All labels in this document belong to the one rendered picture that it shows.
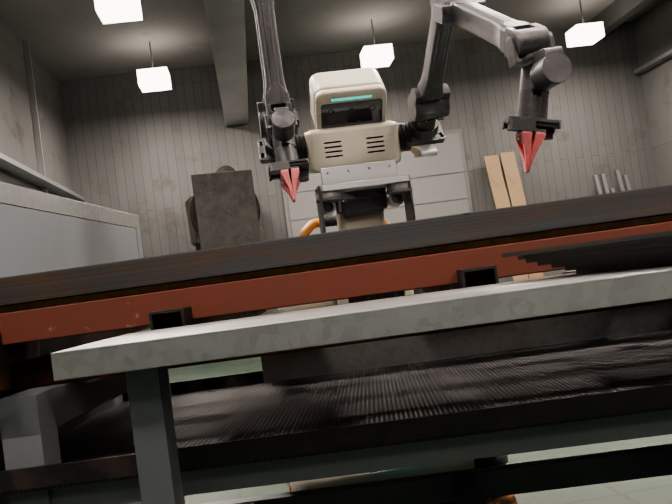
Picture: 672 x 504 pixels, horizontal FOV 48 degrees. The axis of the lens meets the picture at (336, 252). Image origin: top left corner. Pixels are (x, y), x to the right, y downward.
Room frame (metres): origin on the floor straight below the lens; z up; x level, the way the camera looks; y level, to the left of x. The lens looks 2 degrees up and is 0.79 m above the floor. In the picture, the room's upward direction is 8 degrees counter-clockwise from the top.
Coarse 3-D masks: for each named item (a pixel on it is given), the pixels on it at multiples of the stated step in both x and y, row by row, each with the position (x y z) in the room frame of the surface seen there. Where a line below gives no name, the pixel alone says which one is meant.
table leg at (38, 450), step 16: (16, 400) 1.14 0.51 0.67; (48, 400) 1.18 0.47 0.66; (16, 416) 1.14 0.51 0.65; (48, 416) 1.18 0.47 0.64; (48, 432) 1.17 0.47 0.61; (16, 448) 1.14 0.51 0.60; (32, 448) 1.14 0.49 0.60; (48, 448) 1.16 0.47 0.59; (16, 464) 1.14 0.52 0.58; (32, 464) 1.14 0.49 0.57; (48, 464) 1.16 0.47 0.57; (16, 496) 1.14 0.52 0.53; (32, 496) 1.14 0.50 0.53; (48, 496) 1.14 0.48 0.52
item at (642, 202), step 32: (640, 192) 1.10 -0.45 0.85; (416, 224) 1.11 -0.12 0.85; (448, 224) 1.11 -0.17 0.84; (480, 224) 1.11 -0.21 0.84; (512, 224) 1.11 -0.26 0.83; (544, 224) 1.11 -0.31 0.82; (576, 224) 1.10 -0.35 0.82; (160, 256) 1.13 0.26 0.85; (192, 256) 1.12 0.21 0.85; (224, 256) 1.12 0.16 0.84; (256, 256) 1.12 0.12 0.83; (288, 256) 1.12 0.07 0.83; (320, 256) 1.12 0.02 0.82; (352, 256) 1.12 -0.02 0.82; (0, 288) 1.14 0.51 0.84; (32, 288) 1.13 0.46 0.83; (64, 288) 1.13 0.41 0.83; (96, 288) 1.13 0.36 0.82
